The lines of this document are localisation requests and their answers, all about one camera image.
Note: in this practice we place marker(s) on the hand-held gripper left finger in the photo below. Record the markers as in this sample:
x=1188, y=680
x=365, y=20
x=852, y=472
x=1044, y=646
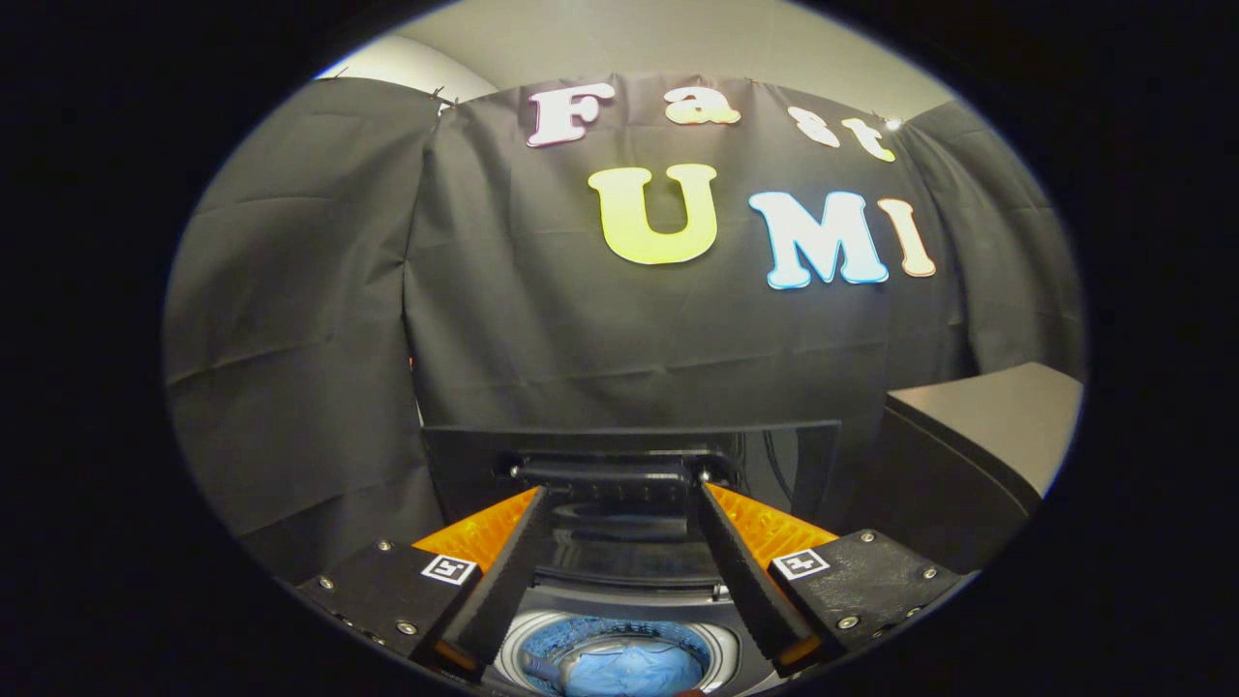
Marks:
x=503, y=581

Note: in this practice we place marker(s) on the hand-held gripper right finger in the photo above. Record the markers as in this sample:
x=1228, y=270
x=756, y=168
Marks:
x=750, y=581

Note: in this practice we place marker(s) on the light blue polo shirt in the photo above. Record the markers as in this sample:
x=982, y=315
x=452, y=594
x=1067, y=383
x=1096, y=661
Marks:
x=634, y=670

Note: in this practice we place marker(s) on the black backdrop cloth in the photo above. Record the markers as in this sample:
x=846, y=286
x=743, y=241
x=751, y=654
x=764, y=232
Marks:
x=581, y=329

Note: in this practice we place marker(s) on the beige cabinet with dark top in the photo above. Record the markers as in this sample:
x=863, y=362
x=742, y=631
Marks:
x=978, y=426

